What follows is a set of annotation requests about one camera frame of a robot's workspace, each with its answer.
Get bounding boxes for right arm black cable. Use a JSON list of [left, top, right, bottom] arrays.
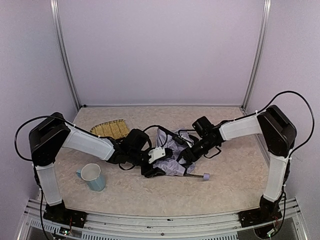
[[259, 90, 315, 158]]

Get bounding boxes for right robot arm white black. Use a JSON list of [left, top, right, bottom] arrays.
[[178, 105, 297, 224]]

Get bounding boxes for woven bamboo tray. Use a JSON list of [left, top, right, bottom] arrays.
[[90, 119, 130, 140]]

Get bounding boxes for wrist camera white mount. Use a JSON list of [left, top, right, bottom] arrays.
[[174, 129, 199, 148], [148, 147, 173, 164]]

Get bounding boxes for left aluminium corner post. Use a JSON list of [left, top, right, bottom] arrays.
[[50, 0, 82, 111]]

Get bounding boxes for aluminium front rail frame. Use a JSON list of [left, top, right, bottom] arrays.
[[13, 198, 311, 240]]

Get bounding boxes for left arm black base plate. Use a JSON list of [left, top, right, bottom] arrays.
[[43, 208, 88, 228]]

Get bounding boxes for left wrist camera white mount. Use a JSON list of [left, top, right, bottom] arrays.
[[148, 147, 173, 164]]

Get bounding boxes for light blue plastic pitcher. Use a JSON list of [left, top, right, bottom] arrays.
[[76, 163, 106, 192]]

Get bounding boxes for right aluminium corner post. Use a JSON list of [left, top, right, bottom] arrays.
[[241, 0, 272, 111]]

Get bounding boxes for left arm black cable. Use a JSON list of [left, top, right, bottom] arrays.
[[14, 115, 58, 162]]

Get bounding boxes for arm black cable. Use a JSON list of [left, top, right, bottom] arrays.
[[14, 115, 58, 162], [259, 90, 315, 158]]

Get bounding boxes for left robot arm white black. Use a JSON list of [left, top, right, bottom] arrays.
[[14, 112, 166, 212]]

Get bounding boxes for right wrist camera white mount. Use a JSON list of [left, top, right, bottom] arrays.
[[174, 129, 199, 148]]

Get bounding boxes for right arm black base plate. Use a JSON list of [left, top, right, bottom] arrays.
[[238, 208, 282, 228]]

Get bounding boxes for aluminium corner post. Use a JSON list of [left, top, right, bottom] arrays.
[[50, 0, 82, 111], [241, 0, 272, 111]]

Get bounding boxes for lilac folding umbrella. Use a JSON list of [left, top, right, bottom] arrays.
[[152, 128, 210, 181]]

